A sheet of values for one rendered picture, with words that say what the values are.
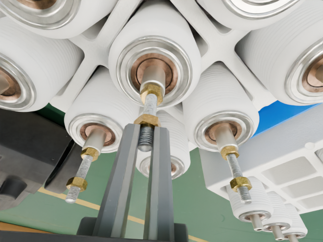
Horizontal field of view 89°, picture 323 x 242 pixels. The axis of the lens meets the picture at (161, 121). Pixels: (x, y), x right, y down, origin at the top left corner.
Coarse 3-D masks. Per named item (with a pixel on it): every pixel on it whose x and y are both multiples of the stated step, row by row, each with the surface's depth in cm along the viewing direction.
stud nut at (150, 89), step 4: (144, 88) 14; (148, 88) 13; (152, 88) 13; (156, 88) 13; (160, 88) 14; (140, 92) 14; (144, 92) 13; (148, 92) 13; (152, 92) 13; (156, 92) 13; (160, 92) 13; (140, 96) 13; (144, 96) 13; (160, 96) 13; (144, 100) 14; (160, 100) 14
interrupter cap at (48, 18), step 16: (0, 0) 12; (16, 0) 12; (32, 0) 13; (48, 0) 12; (64, 0) 12; (80, 0) 12; (16, 16) 13; (32, 16) 13; (48, 16) 13; (64, 16) 13
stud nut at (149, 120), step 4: (140, 116) 11; (144, 116) 10; (148, 116) 11; (152, 116) 11; (136, 120) 11; (140, 120) 10; (144, 120) 10; (148, 120) 10; (152, 120) 10; (156, 120) 11; (140, 124) 10; (144, 124) 10; (148, 124) 10; (152, 124) 10; (156, 124) 10; (160, 124) 11; (140, 128) 11; (152, 128) 10
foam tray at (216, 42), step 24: (120, 0) 18; (144, 0) 27; (192, 0) 18; (96, 24) 25; (120, 24) 20; (192, 24) 20; (216, 24) 24; (96, 48) 22; (216, 48) 21; (240, 72) 24; (72, 96) 27; (264, 96) 26; (192, 144) 34
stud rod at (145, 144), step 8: (152, 96) 13; (144, 104) 13; (152, 104) 12; (144, 112) 12; (152, 112) 12; (144, 128) 10; (144, 136) 10; (152, 136) 10; (144, 144) 10; (152, 144) 10
